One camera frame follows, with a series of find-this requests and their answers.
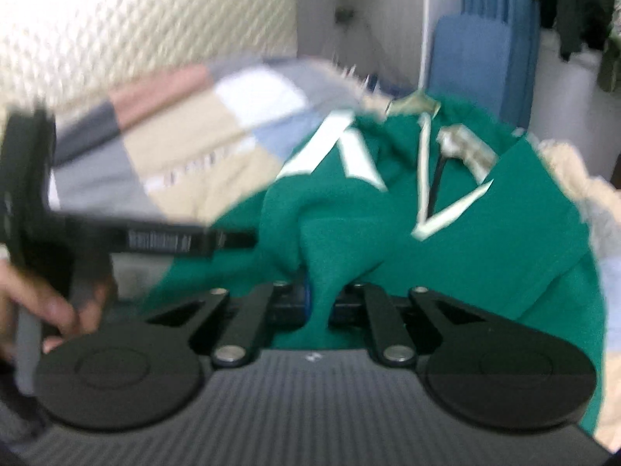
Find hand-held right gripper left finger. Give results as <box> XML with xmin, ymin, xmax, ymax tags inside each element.
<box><xmin>146</xmin><ymin>272</ymin><xmax>314</xmax><ymax>369</ymax></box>

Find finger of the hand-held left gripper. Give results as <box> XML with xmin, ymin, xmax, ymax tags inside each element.
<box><xmin>111</xmin><ymin>221</ymin><xmax>258</xmax><ymax>259</ymax></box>

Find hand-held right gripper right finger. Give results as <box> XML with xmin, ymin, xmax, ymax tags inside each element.
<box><xmin>330</xmin><ymin>282</ymin><xmax>491</xmax><ymax>368</ymax></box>

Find green hooded jacket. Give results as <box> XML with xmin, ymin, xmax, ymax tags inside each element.
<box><xmin>146</xmin><ymin>92</ymin><xmax>607</xmax><ymax>435</ymax></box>

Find hanging dark clothes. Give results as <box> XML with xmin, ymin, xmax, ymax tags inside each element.
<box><xmin>529</xmin><ymin>0</ymin><xmax>621</xmax><ymax>94</ymax></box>

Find person's left hand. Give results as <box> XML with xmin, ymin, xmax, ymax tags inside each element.
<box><xmin>0</xmin><ymin>259</ymin><xmax>117</xmax><ymax>354</ymax></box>

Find patchwork blanket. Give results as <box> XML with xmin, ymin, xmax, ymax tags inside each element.
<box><xmin>46</xmin><ymin>56</ymin><xmax>621</xmax><ymax>447</ymax></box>

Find cream quilted headboard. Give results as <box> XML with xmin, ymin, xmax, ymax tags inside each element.
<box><xmin>0</xmin><ymin>0</ymin><xmax>299</xmax><ymax>124</ymax></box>

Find blue cushion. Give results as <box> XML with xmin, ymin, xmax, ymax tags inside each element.
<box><xmin>433</xmin><ymin>14</ymin><xmax>513</xmax><ymax>123</ymax></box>

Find blue curtain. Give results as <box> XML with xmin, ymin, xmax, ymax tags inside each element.
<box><xmin>461</xmin><ymin>0</ymin><xmax>540</xmax><ymax>132</ymax></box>

